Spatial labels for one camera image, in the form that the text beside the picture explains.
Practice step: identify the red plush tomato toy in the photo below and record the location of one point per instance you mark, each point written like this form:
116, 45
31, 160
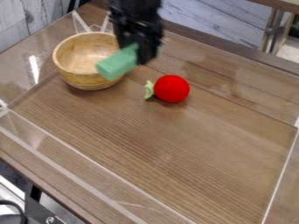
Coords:
172, 88

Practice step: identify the light wooden bowl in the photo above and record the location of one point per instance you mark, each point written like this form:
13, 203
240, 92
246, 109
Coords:
77, 55

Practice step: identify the black table leg bracket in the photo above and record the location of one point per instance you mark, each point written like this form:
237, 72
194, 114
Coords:
34, 213

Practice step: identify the green rectangular block stick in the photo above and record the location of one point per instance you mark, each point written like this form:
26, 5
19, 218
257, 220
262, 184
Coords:
120, 63

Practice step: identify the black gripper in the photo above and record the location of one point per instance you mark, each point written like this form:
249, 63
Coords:
138, 25

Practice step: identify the clear acrylic tray wall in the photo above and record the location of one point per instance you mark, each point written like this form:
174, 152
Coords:
212, 160

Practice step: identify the metal table leg background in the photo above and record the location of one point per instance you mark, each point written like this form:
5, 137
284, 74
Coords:
277, 30

